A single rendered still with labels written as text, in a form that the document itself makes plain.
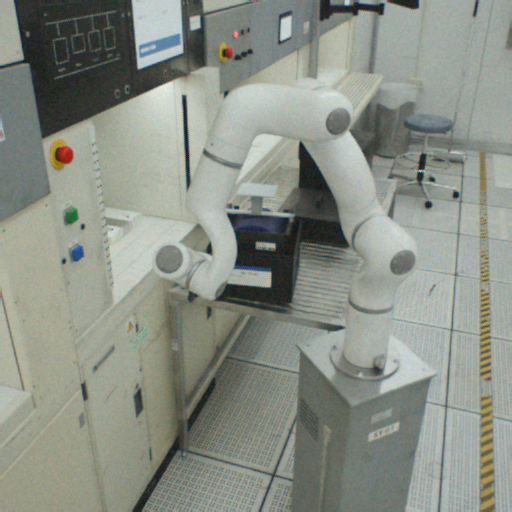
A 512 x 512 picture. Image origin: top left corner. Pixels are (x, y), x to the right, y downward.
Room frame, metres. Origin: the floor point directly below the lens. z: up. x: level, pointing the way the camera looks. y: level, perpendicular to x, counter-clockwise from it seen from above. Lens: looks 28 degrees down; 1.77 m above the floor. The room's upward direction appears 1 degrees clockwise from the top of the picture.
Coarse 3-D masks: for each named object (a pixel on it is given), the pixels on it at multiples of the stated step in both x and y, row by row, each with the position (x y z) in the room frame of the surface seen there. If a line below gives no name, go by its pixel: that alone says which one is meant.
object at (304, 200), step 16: (304, 192) 2.24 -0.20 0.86; (320, 192) 2.24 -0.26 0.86; (288, 208) 2.07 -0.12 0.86; (304, 208) 2.07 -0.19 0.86; (320, 208) 2.07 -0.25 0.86; (336, 208) 2.07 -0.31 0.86; (304, 224) 1.99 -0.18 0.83; (320, 224) 1.97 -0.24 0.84; (336, 224) 1.95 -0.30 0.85; (304, 240) 1.99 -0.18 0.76; (320, 240) 1.97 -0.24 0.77; (336, 240) 1.95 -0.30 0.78
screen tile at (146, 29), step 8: (136, 0) 1.61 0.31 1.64; (144, 0) 1.65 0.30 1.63; (136, 8) 1.61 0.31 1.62; (144, 8) 1.65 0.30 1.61; (152, 8) 1.69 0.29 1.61; (136, 16) 1.61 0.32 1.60; (152, 16) 1.69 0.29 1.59; (144, 24) 1.64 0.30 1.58; (152, 24) 1.69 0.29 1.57; (144, 32) 1.64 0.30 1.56; (152, 32) 1.68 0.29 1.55
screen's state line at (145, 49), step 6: (174, 36) 1.81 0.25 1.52; (180, 36) 1.85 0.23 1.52; (150, 42) 1.67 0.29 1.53; (156, 42) 1.70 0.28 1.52; (162, 42) 1.74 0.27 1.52; (168, 42) 1.77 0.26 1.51; (174, 42) 1.81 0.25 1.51; (180, 42) 1.85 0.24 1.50; (144, 48) 1.63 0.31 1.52; (150, 48) 1.67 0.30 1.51; (156, 48) 1.70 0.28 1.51; (162, 48) 1.73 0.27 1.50; (168, 48) 1.77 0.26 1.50; (144, 54) 1.63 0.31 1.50; (150, 54) 1.66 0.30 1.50
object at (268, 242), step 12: (240, 192) 1.68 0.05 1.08; (252, 192) 1.68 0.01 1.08; (264, 192) 1.68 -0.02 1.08; (228, 204) 1.81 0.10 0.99; (252, 204) 1.69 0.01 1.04; (228, 216) 1.76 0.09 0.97; (288, 216) 1.68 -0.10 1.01; (288, 228) 1.63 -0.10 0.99; (240, 240) 1.61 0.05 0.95; (252, 240) 1.60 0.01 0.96; (264, 240) 1.60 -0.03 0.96; (276, 240) 1.59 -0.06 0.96; (288, 240) 1.69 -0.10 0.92; (252, 252) 1.60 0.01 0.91; (264, 252) 1.60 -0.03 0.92; (276, 252) 1.59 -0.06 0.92; (288, 252) 1.70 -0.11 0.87
